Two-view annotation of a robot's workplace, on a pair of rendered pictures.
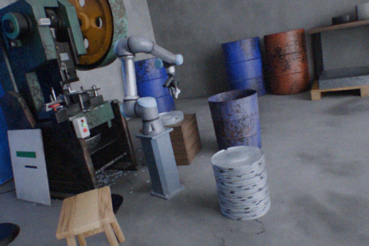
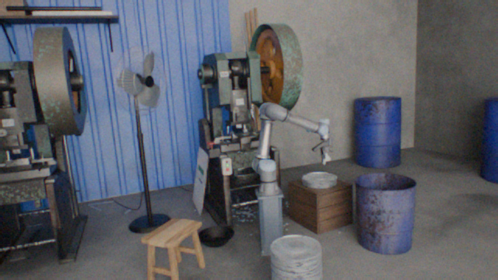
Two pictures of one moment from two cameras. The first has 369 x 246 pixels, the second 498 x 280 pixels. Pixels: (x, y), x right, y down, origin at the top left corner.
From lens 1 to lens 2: 1.32 m
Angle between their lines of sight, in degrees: 39
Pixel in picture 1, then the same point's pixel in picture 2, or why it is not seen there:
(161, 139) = (268, 201)
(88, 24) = (273, 73)
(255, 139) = (391, 241)
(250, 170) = (287, 264)
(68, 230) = (147, 239)
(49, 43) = (225, 91)
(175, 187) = not seen: hidden behind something
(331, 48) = not seen: outside the picture
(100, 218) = (166, 242)
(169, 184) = (268, 243)
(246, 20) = not seen: outside the picture
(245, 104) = (383, 197)
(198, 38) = (470, 80)
